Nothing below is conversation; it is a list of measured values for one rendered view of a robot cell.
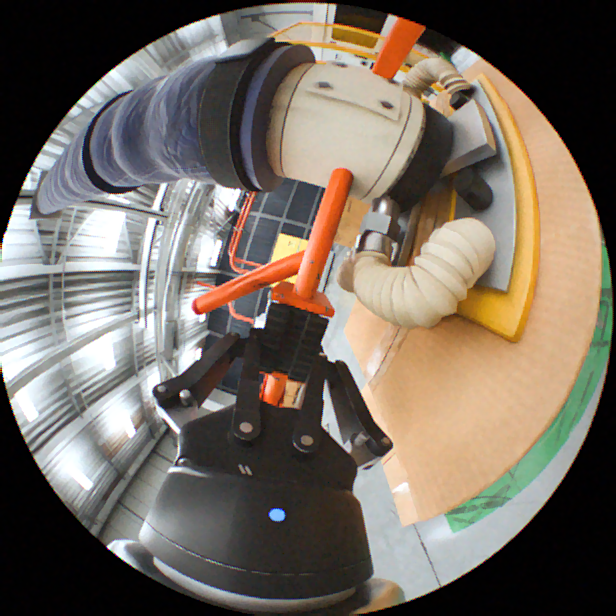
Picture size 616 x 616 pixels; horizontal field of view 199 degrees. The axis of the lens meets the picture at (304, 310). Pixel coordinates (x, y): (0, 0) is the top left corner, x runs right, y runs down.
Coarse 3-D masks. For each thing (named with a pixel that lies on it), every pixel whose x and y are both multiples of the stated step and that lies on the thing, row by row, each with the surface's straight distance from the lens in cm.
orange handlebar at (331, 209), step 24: (408, 24) 21; (384, 48) 22; (408, 48) 22; (384, 72) 23; (336, 168) 18; (336, 192) 17; (336, 216) 16; (312, 240) 16; (312, 264) 16; (312, 288) 16; (264, 384) 24
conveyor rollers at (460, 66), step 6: (462, 48) 276; (456, 54) 277; (462, 54) 260; (468, 54) 243; (474, 54) 233; (456, 60) 261; (462, 60) 244; (468, 60) 234; (474, 60) 224; (456, 66) 245; (462, 66) 235; (468, 66) 225; (462, 72) 227
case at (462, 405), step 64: (448, 192) 26; (576, 192) 19; (576, 256) 16; (384, 320) 27; (448, 320) 18; (576, 320) 14; (384, 384) 24; (448, 384) 17; (512, 384) 14; (448, 448) 17; (512, 448) 14
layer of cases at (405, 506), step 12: (372, 396) 124; (372, 408) 122; (384, 456) 108; (396, 456) 101; (384, 468) 108; (396, 468) 101; (396, 480) 101; (396, 492) 102; (408, 492) 96; (396, 504) 103; (408, 504) 97; (408, 516) 99
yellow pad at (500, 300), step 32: (480, 96) 30; (512, 128) 23; (480, 160) 21; (512, 160) 20; (480, 192) 16; (512, 192) 17; (512, 224) 15; (512, 256) 14; (480, 288) 15; (512, 288) 14; (480, 320) 14; (512, 320) 13
